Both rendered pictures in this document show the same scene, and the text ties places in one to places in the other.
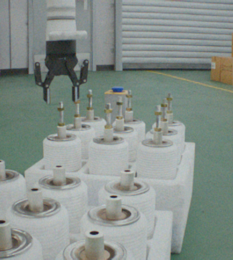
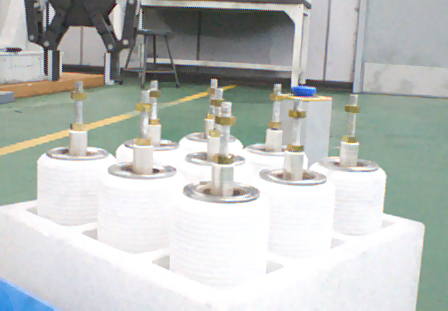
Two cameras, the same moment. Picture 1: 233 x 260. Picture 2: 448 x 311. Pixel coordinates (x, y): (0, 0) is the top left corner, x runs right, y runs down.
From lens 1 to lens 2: 0.59 m
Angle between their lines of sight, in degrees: 28
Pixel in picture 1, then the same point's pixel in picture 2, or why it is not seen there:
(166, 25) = not seen: outside the picture
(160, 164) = (197, 243)
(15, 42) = (335, 39)
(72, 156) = (75, 193)
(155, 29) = not seen: outside the picture
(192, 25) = not seen: outside the picture
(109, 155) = (117, 200)
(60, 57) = not seen: outside the picture
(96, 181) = (78, 253)
